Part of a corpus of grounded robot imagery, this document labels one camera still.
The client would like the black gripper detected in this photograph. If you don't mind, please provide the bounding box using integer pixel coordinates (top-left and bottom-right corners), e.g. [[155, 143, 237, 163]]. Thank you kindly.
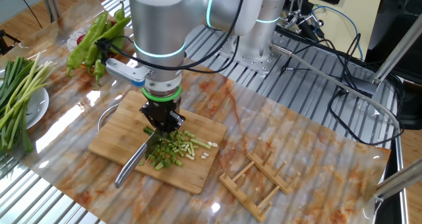
[[139, 99, 186, 132]]

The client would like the steel cleaver knife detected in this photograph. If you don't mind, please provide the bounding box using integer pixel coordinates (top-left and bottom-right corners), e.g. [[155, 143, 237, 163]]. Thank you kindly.
[[114, 130, 163, 189]]

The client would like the bamboo cutting board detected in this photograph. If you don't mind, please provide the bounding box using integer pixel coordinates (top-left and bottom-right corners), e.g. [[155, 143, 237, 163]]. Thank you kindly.
[[88, 90, 227, 195]]

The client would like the long cut green garlic piece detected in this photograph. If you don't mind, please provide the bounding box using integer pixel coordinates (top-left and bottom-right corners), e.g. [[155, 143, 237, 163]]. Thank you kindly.
[[190, 138, 212, 150]]

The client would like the bunch of green garlic stalks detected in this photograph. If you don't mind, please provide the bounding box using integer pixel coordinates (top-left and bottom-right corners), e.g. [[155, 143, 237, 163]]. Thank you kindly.
[[0, 52, 57, 154]]

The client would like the long green chili pepper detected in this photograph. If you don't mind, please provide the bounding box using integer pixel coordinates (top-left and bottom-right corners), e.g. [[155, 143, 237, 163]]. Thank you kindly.
[[110, 36, 125, 55], [66, 10, 109, 78], [84, 16, 132, 75], [93, 57, 107, 86], [113, 0, 127, 24]]

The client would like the white metal mounting plate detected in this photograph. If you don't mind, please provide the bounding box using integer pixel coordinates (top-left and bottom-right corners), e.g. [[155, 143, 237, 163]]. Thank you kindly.
[[217, 28, 288, 76]]

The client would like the wooden peg rack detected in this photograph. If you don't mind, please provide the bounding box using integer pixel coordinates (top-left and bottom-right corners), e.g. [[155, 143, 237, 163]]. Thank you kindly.
[[219, 136, 303, 223]]

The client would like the grey round plate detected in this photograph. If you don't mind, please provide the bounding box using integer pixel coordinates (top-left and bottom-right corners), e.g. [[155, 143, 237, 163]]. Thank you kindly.
[[0, 82, 50, 130]]

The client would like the marble pattern table mat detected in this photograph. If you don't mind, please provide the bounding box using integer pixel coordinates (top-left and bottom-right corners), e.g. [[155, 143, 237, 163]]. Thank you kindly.
[[0, 0, 393, 224]]

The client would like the metal clamp stand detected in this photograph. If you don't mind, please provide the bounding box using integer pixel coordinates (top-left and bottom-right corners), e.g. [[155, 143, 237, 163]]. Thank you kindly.
[[282, 0, 326, 42]]

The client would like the grey flexible conduit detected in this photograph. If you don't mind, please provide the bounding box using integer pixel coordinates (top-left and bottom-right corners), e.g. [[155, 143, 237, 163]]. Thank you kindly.
[[269, 43, 402, 132]]

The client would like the black stand leg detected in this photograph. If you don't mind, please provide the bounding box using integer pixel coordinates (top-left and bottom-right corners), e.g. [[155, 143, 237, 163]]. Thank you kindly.
[[0, 29, 21, 56]]

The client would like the cream yellow panel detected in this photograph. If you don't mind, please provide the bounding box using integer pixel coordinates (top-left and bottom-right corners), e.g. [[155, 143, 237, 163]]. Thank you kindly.
[[305, 0, 386, 61]]

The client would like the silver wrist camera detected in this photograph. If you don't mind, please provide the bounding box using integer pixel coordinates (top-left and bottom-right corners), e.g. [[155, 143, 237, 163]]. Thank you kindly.
[[105, 57, 153, 88]]

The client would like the aluminium frame post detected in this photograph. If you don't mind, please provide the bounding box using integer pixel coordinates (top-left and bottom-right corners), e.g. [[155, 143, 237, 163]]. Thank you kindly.
[[342, 14, 422, 96], [374, 157, 422, 204], [38, 0, 63, 23]]

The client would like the black cable bundle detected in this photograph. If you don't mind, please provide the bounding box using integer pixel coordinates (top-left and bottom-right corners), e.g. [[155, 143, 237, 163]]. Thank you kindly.
[[275, 26, 406, 148]]

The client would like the thin blue cable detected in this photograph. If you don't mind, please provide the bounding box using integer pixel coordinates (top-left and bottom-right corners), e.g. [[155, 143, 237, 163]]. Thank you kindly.
[[311, 5, 365, 61]]

